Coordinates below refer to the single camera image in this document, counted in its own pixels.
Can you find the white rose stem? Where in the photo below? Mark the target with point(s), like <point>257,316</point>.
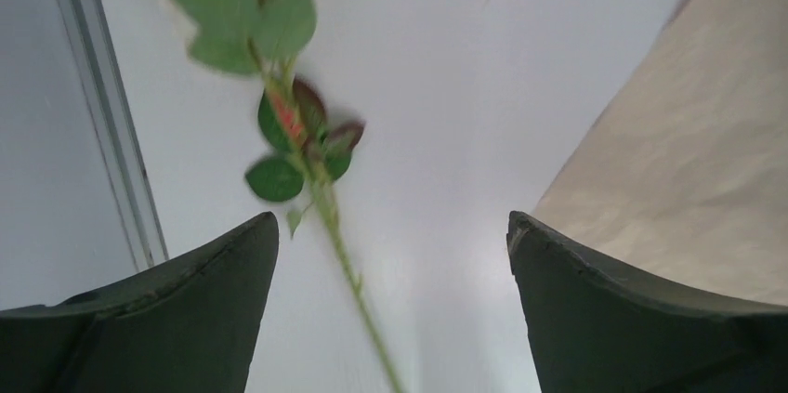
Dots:
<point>264,39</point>

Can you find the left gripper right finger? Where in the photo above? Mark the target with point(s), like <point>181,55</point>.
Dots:
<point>597,324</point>

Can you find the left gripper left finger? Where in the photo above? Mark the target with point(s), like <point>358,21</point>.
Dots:
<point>187,325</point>

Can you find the beige wrapping paper sheet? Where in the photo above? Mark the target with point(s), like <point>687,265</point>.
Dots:
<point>684,173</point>

